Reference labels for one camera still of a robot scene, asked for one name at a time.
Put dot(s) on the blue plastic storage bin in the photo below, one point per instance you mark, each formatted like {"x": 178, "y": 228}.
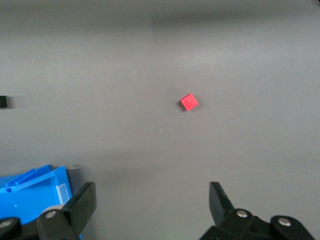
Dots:
{"x": 30, "y": 200}

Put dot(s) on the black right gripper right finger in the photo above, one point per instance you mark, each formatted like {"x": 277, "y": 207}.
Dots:
{"x": 225, "y": 215}

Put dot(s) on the small red cube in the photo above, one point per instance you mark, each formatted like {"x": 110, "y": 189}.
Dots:
{"x": 189, "y": 102}

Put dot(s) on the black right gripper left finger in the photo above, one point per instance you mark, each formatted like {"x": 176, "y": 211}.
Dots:
{"x": 75, "y": 207}

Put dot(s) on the small black cube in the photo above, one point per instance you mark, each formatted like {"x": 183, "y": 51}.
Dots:
{"x": 3, "y": 102}

